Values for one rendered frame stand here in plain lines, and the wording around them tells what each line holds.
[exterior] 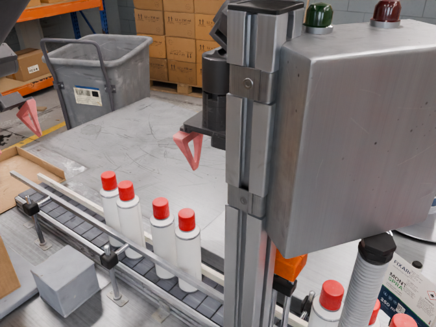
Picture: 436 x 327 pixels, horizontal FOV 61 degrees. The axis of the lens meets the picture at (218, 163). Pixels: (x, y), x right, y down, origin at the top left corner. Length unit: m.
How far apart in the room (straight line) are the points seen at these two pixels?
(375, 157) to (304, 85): 0.10
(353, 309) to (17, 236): 0.95
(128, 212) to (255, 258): 0.48
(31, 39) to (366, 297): 5.36
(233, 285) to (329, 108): 0.26
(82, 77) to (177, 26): 1.48
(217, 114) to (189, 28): 3.53
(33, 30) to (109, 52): 2.09
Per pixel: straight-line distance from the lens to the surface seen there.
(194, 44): 4.05
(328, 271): 0.93
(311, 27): 0.33
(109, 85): 2.85
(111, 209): 0.90
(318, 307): 0.64
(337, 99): 0.29
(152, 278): 0.89
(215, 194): 1.21
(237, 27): 0.30
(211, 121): 0.54
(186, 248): 0.76
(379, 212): 0.39
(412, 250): 1.06
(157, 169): 1.35
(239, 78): 0.31
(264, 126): 0.31
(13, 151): 1.59
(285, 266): 0.49
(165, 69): 4.31
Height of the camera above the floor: 1.54
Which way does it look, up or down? 32 degrees down
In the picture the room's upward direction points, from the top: straight up
